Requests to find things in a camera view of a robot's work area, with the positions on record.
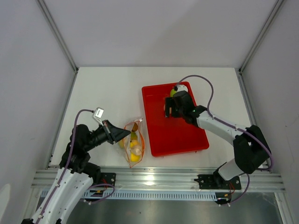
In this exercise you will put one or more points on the orange fruit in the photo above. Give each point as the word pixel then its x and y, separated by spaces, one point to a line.
pixel 121 144

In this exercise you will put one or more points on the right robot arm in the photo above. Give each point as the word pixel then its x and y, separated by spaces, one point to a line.
pixel 250 147

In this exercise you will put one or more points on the clear zip top bag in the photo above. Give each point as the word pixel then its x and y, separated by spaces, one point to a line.
pixel 125 152

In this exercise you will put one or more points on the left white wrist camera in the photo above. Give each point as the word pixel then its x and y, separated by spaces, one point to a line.
pixel 97 114

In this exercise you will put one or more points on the left aluminium frame post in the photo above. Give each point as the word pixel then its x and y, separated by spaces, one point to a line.
pixel 57 34

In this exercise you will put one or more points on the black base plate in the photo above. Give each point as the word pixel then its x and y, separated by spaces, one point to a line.
pixel 206 181
pixel 106 178

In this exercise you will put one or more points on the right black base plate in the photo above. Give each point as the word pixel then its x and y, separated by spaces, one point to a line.
pixel 206 181

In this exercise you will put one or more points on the aluminium frame post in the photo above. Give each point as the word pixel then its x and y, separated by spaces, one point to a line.
pixel 57 34
pixel 262 34

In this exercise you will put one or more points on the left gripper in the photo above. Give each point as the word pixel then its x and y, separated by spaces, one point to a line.
pixel 116 133

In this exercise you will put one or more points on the slotted cable duct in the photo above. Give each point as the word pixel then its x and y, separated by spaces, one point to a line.
pixel 147 195

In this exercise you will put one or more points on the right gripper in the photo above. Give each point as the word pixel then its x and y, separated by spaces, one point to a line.
pixel 169 102

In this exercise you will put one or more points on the beige garlic bulb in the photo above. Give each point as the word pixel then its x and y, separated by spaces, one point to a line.
pixel 136 150

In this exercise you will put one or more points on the red plastic tray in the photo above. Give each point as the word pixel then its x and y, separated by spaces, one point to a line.
pixel 169 136

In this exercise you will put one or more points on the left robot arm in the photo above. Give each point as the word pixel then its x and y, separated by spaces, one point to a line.
pixel 75 174

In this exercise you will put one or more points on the brown kiwi fruit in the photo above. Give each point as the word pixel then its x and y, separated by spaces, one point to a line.
pixel 135 127

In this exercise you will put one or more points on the yellow bumpy gourd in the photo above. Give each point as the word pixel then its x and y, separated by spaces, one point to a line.
pixel 134 158

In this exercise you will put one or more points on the right aluminium frame post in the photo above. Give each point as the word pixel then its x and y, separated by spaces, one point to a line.
pixel 262 34

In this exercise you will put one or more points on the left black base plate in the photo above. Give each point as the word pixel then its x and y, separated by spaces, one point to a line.
pixel 106 178

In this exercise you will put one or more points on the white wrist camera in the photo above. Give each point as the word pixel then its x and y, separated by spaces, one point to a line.
pixel 180 87
pixel 97 114

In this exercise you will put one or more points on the green apple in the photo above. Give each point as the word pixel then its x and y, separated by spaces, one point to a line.
pixel 173 92

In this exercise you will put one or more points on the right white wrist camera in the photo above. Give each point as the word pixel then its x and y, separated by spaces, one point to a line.
pixel 180 87

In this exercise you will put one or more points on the yellow green mango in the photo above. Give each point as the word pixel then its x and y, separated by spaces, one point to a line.
pixel 133 136

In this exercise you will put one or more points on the aluminium mounting rail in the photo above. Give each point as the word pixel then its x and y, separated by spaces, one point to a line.
pixel 182 179

